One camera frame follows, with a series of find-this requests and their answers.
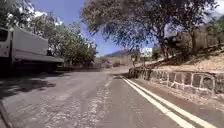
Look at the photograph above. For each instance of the brown hill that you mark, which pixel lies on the brown hill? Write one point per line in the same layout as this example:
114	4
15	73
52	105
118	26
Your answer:
116	54

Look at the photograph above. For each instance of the sign on pole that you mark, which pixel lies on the sign on pole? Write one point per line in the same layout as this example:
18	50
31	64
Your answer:
146	51

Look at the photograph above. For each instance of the row of green trees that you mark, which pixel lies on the row of green trees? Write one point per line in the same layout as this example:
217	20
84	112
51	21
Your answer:
71	43

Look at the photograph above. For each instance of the grey asphalt road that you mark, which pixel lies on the grey asphalt road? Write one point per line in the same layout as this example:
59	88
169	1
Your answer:
83	100

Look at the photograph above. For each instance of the large spreading tree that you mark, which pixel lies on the large spreading tree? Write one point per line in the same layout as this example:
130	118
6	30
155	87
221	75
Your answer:
143	20

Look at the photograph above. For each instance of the double pale painted line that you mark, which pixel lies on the double pale painted line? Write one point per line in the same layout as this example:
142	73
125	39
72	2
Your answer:
160	104

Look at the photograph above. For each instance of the white truck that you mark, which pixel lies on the white truck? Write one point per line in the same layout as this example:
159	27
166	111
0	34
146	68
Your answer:
28	46

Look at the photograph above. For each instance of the dry earth bank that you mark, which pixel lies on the dry earth bank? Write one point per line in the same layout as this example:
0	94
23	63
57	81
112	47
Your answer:
200	62

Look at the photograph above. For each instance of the stone retaining wall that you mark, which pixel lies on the stone retaining wall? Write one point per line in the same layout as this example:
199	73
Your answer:
186	80

